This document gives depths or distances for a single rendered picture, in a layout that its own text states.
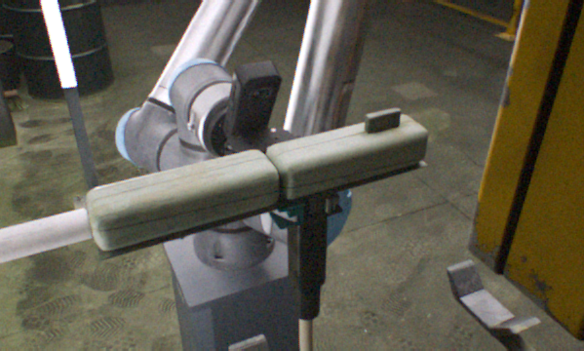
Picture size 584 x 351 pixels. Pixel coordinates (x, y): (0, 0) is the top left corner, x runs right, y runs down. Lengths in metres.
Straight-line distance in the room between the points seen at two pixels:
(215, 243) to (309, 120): 0.37
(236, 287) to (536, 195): 0.98
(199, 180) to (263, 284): 0.73
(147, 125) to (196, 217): 0.45
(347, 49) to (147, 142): 0.37
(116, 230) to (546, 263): 0.31
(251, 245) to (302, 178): 0.71
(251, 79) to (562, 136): 0.39
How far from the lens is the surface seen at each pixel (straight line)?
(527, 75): 0.18
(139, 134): 0.86
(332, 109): 0.94
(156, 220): 0.42
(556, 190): 0.18
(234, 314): 1.18
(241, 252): 1.15
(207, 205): 0.42
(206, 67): 0.73
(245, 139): 0.57
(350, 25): 0.93
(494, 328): 0.46
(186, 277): 1.17
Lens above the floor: 1.43
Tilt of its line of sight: 32 degrees down
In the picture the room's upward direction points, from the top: straight up
